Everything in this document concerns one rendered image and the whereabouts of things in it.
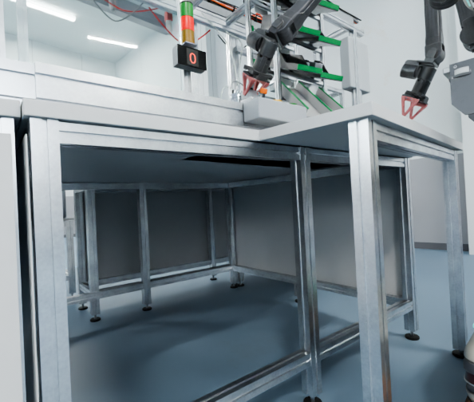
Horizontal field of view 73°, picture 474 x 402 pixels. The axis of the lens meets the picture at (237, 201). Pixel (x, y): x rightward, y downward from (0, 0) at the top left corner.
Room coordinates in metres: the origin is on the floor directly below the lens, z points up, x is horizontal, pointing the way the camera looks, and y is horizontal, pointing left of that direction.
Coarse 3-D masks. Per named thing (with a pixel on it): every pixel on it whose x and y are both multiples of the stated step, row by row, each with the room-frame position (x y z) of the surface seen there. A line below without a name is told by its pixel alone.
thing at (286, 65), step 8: (280, 56) 1.38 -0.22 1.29; (288, 56) 1.53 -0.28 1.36; (296, 56) 1.48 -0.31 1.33; (272, 64) 1.43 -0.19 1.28; (280, 64) 1.38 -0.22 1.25; (288, 64) 1.33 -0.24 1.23; (296, 64) 1.29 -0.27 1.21; (304, 64) 1.43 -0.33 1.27; (304, 72) 1.36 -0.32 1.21; (312, 72) 1.39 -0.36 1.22; (320, 72) 1.34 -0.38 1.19
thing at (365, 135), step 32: (352, 128) 0.71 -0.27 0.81; (384, 128) 0.76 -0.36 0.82; (352, 160) 0.72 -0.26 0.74; (448, 160) 1.27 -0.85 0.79; (352, 192) 0.72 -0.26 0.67; (448, 192) 1.29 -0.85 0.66; (448, 224) 1.29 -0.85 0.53; (448, 256) 1.30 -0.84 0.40; (384, 288) 0.72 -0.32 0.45; (384, 320) 0.71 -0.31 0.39; (384, 352) 0.70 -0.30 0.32; (384, 384) 0.69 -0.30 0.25
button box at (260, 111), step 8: (248, 104) 0.94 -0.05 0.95; (256, 104) 0.91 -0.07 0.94; (264, 104) 0.92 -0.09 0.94; (272, 104) 0.94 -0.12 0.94; (280, 104) 0.96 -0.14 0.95; (288, 104) 0.98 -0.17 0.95; (248, 112) 0.94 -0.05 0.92; (256, 112) 0.91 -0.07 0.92; (264, 112) 0.91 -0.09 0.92; (272, 112) 0.93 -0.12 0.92; (280, 112) 0.95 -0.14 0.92; (288, 112) 0.98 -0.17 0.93; (296, 112) 1.00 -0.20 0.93; (304, 112) 1.02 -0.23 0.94; (248, 120) 0.94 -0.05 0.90; (256, 120) 0.94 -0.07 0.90; (264, 120) 0.94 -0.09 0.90; (272, 120) 0.95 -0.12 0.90; (280, 120) 0.96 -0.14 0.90; (288, 120) 0.98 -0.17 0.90
